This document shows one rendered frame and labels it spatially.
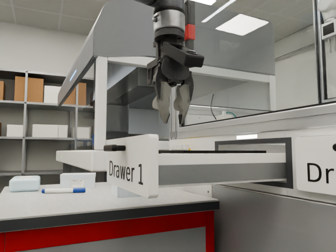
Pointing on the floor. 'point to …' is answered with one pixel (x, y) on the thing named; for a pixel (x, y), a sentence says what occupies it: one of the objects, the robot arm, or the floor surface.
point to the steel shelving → (54, 78)
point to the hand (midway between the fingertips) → (174, 117)
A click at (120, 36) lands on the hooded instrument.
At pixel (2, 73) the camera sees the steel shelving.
